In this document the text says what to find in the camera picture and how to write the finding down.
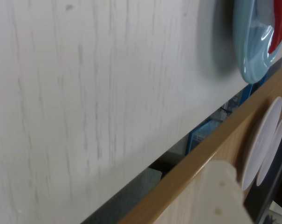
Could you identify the red tuna sushi piece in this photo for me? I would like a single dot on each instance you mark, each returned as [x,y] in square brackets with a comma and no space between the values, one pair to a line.
[281,23]

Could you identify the blue plastic crate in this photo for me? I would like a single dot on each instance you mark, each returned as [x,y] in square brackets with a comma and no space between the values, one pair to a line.
[201,135]

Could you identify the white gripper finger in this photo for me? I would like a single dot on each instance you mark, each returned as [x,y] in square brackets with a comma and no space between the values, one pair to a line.
[220,193]

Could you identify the tan wooden board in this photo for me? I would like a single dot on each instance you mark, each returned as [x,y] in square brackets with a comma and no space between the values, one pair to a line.
[224,144]

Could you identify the black frame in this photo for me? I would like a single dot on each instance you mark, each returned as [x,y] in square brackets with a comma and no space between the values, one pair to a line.
[271,186]

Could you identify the large white round disc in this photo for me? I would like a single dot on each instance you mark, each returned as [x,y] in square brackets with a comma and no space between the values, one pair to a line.
[262,144]

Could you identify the small white round disc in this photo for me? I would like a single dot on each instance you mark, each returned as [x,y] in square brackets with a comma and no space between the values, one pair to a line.
[274,149]

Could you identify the light blue ceramic dish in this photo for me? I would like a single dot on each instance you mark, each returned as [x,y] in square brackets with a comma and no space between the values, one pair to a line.
[248,58]

